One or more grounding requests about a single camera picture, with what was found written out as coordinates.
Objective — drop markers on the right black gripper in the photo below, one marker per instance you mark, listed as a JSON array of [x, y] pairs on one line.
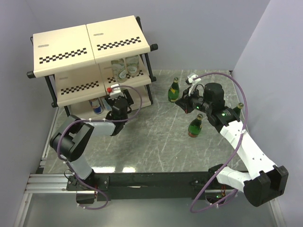
[[184, 105]]

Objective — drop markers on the green glass bottle back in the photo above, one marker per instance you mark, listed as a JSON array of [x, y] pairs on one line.
[[173, 92]]

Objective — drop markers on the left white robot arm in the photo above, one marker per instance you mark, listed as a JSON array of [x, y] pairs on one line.
[[71, 139]]

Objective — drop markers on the aluminium rail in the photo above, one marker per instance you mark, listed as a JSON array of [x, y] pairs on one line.
[[46, 183]]

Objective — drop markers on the green glass bottle middle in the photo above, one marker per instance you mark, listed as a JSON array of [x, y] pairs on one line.
[[195, 126]]

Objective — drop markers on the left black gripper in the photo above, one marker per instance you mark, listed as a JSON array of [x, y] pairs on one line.
[[128, 98]]

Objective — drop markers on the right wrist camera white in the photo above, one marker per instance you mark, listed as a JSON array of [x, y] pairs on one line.
[[192, 80]]

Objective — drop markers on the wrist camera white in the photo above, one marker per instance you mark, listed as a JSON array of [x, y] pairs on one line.
[[192, 80], [114, 91]]

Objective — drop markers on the beige three-tier shelf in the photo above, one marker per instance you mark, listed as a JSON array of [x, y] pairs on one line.
[[76, 63]]

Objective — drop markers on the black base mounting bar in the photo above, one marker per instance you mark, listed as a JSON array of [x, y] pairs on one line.
[[169, 185]]

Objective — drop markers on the green glass bottle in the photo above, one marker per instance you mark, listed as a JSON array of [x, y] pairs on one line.
[[195, 126], [173, 92], [238, 108]]

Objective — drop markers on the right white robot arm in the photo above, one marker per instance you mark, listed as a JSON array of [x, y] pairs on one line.
[[263, 180]]

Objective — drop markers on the silver energy drink can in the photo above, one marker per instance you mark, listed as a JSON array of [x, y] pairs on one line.
[[96, 105], [105, 104]]

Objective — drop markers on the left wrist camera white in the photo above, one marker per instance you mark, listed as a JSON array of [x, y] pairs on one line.
[[114, 91]]

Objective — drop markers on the green glass bottle right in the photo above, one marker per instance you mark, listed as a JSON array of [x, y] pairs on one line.
[[238, 108]]

